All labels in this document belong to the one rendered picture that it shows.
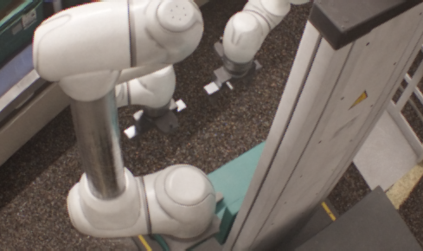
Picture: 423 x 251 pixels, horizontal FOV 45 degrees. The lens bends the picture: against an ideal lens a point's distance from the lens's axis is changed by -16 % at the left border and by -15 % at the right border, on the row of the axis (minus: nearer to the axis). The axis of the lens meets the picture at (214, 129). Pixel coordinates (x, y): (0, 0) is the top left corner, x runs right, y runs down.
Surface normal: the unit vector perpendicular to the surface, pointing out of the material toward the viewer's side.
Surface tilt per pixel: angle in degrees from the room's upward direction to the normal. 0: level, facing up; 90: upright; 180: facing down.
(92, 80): 86
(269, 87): 0
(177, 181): 6
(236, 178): 0
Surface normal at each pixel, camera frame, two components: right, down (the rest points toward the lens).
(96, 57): 0.20, 0.57
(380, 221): 0.09, -0.45
